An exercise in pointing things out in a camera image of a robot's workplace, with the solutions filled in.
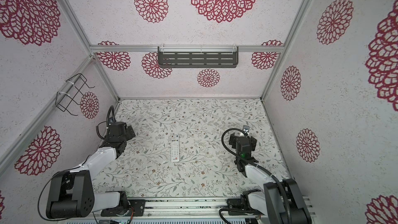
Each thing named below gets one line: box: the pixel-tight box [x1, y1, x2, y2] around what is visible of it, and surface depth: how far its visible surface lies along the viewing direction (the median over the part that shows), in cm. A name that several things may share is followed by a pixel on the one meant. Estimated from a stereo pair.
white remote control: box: [171, 134, 180, 163], surface depth 94 cm
